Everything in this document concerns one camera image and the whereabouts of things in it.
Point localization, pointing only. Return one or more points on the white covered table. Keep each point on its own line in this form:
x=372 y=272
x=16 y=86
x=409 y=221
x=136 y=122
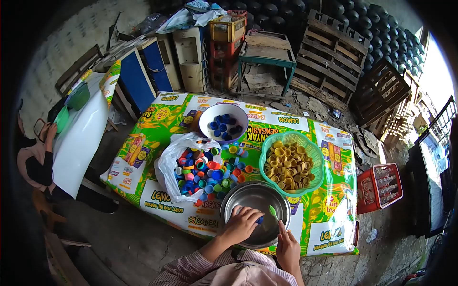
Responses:
x=82 y=143

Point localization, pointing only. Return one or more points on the blue bottle cap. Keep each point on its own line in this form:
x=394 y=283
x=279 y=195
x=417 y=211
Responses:
x=260 y=220

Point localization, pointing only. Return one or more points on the person's body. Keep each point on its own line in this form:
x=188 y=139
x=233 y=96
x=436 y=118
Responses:
x=229 y=271

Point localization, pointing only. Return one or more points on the stack of black drums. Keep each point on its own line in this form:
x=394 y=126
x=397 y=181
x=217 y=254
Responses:
x=379 y=32

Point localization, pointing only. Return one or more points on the stack of plastic crates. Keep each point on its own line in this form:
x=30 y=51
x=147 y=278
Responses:
x=225 y=46

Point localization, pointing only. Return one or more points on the dark green plastic basin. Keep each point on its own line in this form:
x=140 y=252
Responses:
x=79 y=97

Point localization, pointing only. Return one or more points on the person's right fingers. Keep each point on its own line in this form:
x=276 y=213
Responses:
x=281 y=229

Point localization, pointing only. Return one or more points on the white plastic bag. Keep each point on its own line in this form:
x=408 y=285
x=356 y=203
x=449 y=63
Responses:
x=166 y=168

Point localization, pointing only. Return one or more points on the pile of mixed colour caps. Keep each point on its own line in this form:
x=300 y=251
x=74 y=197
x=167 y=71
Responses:
x=214 y=173

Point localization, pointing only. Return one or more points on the person's right hand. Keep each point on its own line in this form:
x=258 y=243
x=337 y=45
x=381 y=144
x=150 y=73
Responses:
x=288 y=248

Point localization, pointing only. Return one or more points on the person's left hand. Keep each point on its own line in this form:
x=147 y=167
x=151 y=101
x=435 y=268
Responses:
x=239 y=225

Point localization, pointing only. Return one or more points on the dark wooden pallet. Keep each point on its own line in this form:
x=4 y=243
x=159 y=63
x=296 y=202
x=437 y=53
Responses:
x=383 y=94

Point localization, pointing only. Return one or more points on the green printed banner table cover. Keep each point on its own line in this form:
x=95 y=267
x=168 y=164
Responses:
x=157 y=121

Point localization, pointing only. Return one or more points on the green framed wooden table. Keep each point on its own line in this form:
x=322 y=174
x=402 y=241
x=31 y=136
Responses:
x=266 y=53

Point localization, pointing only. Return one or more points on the beige water dispenser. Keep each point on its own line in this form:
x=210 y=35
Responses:
x=191 y=57

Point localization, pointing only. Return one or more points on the light green plastic basin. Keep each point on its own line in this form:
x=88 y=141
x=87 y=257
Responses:
x=61 y=119

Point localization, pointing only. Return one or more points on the black metal gate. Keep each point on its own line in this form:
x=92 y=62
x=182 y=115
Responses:
x=433 y=171

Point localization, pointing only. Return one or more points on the red crate with bottles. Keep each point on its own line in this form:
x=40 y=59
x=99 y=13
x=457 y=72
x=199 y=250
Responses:
x=379 y=187

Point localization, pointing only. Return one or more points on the person's left fingers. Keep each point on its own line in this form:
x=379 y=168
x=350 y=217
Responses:
x=250 y=213

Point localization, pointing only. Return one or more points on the pile of yellow caps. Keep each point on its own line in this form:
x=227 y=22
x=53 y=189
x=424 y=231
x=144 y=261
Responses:
x=288 y=166

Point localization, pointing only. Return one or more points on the green plastic basket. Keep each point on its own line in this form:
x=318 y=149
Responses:
x=315 y=157

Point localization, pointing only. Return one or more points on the steel bowl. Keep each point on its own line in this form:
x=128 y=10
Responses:
x=254 y=198

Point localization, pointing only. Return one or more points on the blue cabinet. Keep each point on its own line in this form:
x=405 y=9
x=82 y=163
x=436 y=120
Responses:
x=134 y=80

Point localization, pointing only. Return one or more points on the white bowl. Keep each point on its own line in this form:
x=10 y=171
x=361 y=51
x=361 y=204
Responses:
x=209 y=116

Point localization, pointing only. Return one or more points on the pile of plastic bags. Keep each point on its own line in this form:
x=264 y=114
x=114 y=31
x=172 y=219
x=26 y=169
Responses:
x=193 y=14

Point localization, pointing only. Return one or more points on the leaning wooden pallet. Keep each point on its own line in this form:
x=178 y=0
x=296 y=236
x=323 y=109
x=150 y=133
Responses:
x=329 y=60

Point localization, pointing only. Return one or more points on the heap of dark blue caps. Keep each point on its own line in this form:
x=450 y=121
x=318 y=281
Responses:
x=223 y=127

